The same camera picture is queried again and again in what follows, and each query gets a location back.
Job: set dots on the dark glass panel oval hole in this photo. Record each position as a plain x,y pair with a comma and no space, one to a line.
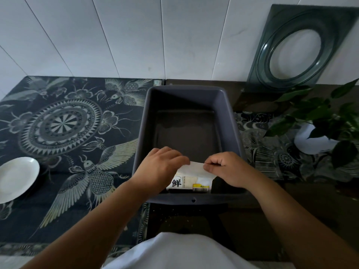
333,27

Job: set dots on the person's left forearm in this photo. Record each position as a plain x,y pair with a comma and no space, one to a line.
98,226

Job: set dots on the green leafy plant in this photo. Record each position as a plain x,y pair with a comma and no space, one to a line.
317,112

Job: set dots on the person's right forearm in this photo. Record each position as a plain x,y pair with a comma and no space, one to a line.
303,229

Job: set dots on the person's white shirt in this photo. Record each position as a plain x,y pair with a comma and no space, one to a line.
179,253

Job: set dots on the white plate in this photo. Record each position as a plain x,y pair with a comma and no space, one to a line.
16,179

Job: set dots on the white plant pot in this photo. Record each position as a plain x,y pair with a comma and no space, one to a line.
308,142

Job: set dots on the person's left fingers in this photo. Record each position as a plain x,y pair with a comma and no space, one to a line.
171,156

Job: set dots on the person's left hand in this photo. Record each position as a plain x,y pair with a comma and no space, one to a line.
157,172

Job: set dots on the dark patterned cloth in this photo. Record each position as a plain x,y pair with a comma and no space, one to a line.
269,156

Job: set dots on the person's right hand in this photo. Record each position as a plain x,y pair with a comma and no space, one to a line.
232,172

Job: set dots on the white food packet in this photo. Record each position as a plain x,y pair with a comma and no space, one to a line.
193,179

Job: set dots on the dark insect-patterned cloth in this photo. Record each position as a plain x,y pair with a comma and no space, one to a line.
73,131

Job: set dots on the grey plastic tub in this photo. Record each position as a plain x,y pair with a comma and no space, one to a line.
186,126

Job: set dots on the person's right fingers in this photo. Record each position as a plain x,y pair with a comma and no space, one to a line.
217,162

